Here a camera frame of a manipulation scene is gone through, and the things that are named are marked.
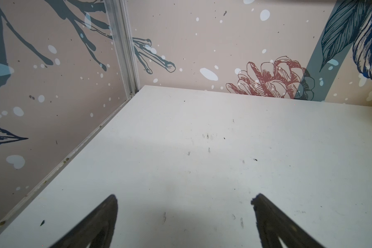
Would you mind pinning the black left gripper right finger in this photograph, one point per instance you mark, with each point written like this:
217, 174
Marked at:
276, 228

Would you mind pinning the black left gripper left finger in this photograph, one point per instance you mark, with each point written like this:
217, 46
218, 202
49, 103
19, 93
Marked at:
96, 230

